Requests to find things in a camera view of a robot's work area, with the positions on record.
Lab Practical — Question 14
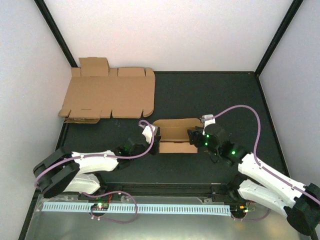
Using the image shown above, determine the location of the left black frame post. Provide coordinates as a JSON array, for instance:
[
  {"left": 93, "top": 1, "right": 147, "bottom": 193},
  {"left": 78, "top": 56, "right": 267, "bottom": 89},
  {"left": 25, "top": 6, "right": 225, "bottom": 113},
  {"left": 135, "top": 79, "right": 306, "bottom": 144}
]
[{"left": 34, "top": 0, "right": 78, "bottom": 68}]

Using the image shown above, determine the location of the right black frame post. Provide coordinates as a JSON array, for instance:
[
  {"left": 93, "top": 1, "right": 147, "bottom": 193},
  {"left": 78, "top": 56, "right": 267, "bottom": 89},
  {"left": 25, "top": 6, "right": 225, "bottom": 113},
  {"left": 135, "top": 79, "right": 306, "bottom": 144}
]
[{"left": 254, "top": 0, "right": 304, "bottom": 77}]

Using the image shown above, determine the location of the white slotted cable duct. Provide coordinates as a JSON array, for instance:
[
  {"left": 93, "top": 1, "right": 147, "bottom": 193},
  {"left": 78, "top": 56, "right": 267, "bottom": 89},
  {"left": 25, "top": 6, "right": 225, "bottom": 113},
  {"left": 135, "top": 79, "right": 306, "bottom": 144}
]
[{"left": 41, "top": 202, "right": 231, "bottom": 217}]

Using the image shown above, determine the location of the black frame post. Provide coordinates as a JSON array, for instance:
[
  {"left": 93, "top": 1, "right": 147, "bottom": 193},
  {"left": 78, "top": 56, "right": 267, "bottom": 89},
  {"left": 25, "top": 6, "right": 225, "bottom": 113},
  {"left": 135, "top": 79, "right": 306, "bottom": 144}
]
[
  {"left": 254, "top": 0, "right": 304, "bottom": 77},
  {"left": 34, "top": 0, "right": 78, "bottom": 68}
]

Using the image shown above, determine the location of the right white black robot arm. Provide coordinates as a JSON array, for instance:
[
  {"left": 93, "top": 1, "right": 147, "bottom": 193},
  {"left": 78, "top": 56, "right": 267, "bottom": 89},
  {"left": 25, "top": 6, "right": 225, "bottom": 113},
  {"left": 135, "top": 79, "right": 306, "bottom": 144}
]
[{"left": 187, "top": 124, "right": 320, "bottom": 237}]

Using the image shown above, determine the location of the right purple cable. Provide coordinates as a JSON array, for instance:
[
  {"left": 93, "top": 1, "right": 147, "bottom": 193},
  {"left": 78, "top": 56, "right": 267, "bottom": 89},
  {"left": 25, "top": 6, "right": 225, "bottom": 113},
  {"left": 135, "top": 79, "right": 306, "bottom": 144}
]
[{"left": 213, "top": 104, "right": 320, "bottom": 222}]

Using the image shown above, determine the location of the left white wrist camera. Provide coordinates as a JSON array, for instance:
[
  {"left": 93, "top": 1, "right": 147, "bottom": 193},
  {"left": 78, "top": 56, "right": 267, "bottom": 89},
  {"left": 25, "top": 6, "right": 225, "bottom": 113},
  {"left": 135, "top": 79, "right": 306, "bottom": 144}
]
[{"left": 139, "top": 124, "right": 158, "bottom": 144}]

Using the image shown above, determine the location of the brown cardboard box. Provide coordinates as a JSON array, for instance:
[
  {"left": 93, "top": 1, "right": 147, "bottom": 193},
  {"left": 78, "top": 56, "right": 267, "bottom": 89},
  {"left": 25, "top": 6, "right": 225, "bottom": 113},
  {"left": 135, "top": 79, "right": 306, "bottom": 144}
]
[{"left": 152, "top": 118, "right": 203, "bottom": 154}]

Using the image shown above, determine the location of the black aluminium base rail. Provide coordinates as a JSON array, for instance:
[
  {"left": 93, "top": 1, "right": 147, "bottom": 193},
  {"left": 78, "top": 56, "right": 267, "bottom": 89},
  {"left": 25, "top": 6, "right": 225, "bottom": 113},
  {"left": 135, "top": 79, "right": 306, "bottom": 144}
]
[{"left": 92, "top": 182, "right": 244, "bottom": 202}]

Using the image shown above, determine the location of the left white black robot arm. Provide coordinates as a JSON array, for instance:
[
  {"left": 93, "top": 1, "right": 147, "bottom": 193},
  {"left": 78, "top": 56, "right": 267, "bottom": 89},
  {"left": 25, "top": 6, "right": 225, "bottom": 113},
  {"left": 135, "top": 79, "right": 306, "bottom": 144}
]
[{"left": 32, "top": 135, "right": 161, "bottom": 200}]

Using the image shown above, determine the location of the purple cable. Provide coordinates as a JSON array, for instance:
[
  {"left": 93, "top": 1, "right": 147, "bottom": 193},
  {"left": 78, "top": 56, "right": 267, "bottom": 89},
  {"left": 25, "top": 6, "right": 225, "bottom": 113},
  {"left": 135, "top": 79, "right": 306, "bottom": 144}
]
[
  {"left": 33, "top": 120, "right": 156, "bottom": 224},
  {"left": 213, "top": 104, "right": 320, "bottom": 222}
]

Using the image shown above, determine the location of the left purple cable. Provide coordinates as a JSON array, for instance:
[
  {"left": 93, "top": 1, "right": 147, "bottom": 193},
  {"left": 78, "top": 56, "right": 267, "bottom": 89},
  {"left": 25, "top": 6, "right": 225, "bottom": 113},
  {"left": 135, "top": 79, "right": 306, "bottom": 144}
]
[{"left": 33, "top": 120, "right": 156, "bottom": 224}]

